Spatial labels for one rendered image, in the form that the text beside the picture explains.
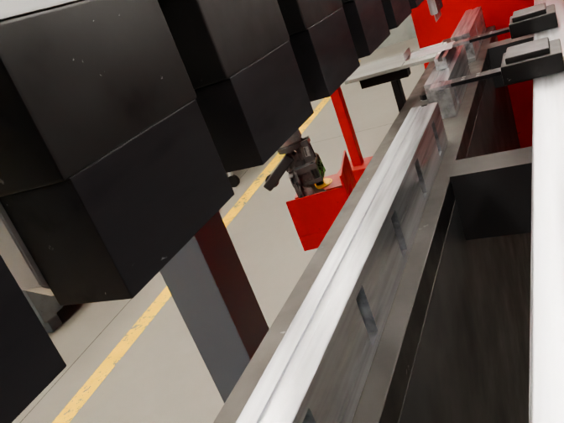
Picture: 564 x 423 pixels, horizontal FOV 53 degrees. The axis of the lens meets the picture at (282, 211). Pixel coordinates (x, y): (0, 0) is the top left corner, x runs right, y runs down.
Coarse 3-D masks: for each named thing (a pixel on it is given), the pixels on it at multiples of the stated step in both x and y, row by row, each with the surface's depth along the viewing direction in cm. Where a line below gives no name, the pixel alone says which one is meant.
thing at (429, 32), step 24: (456, 0) 230; (480, 0) 227; (504, 0) 224; (528, 0) 221; (432, 24) 238; (456, 24) 235; (504, 24) 228; (528, 96) 237; (528, 120) 242; (528, 144) 247
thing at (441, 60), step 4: (452, 40) 164; (452, 48) 160; (456, 48) 165; (444, 52) 158; (448, 52) 153; (452, 52) 159; (436, 56) 152; (440, 56) 153; (444, 56) 149; (448, 56) 152; (452, 56) 158; (436, 60) 150; (440, 60) 150; (444, 60) 149; (448, 60) 151; (436, 64) 150; (440, 64) 150; (444, 64) 149; (448, 64) 151; (436, 68) 150; (440, 68) 150; (444, 68) 150
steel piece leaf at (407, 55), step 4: (444, 44) 162; (408, 48) 166; (432, 48) 163; (436, 48) 161; (440, 48) 159; (444, 48) 157; (404, 52) 161; (408, 52) 165; (416, 52) 166; (420, 52) 163; (424, 52) 162; (428, 52) 160; (432, 52) 158; (436, 52) 156; (404, 56) 160; (408, 56) 164; (412, 56) 162; (416, 56) 160; (420, 56) 158
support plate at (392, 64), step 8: (424, 48) 168; (392, 56) 174; (400, 56) 169; (424, 56) 157; (432, 56) 154; (368, 64) 176; (376, 64) 172; (384, 64) 167; (392, 64) 163; (400, 64) 159; (408, 64) 156; (416, 64) 155; (360, 72) 169; (368, 72) 164; (376, 72) 160; (384, 72) 159; (352, 80) 164; (360, 80) 163
